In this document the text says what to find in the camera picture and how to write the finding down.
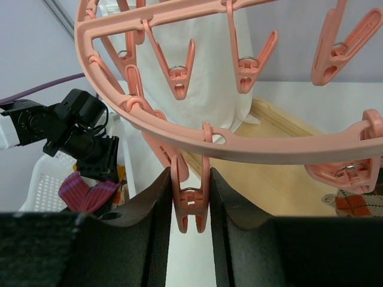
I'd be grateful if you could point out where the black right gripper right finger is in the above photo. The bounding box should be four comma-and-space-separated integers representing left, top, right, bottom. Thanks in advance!
209, 169, 382, 286

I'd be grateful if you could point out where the white camisole top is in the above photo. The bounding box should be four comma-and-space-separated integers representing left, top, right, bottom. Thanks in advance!
98, 0, 261, 135

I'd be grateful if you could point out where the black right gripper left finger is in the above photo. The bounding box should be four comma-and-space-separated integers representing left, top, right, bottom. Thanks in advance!
1, 169, 172, 286

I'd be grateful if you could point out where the wooden clothes rack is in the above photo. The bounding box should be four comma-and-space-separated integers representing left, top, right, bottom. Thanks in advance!
179, 95, 383, 218

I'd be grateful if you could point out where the beige argyle sock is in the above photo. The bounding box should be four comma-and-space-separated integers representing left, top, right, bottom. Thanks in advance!
111, 166, 129, 209
321, 190, 382, 218

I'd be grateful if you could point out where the white plastic basket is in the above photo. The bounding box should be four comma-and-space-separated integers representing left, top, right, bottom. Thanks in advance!
19, 112, 136, 212

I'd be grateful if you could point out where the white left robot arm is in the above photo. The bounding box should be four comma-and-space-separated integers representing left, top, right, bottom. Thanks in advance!
1, 89, 119, 183

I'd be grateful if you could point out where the pink round clip hanger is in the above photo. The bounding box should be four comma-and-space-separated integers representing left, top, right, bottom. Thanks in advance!
74, 1, 382, 233

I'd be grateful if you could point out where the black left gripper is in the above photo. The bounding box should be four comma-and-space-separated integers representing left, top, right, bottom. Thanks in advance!
42, 88, 119, 182

